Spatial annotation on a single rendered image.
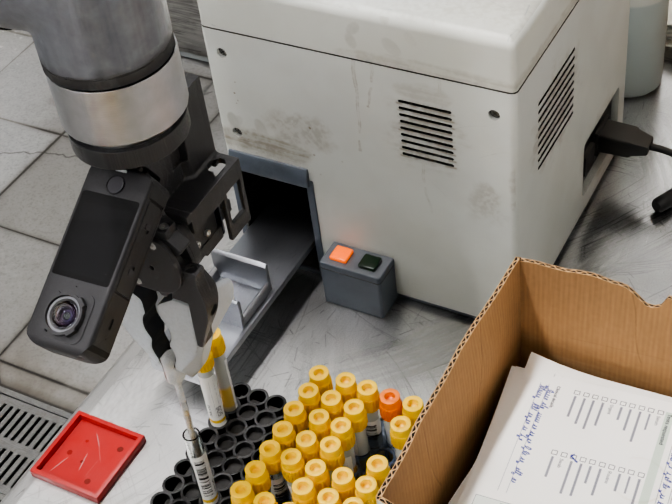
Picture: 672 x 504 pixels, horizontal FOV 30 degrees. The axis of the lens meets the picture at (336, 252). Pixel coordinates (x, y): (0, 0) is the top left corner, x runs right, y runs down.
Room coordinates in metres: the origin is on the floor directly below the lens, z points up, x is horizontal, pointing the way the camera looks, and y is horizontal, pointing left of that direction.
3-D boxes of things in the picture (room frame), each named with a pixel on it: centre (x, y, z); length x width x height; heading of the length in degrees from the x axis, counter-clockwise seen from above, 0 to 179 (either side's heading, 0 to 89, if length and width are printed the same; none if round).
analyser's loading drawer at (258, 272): (0.79, 0.08, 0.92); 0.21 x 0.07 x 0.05; 146
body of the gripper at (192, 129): (0.60, 0.10, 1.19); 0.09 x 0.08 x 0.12; 147
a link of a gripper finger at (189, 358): (0.59, 0.09, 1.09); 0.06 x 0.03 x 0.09; 147
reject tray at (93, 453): (0.65, 0.22, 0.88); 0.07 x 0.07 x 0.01; 56
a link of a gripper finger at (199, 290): (0.57, 0.10, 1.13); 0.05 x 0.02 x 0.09; 57
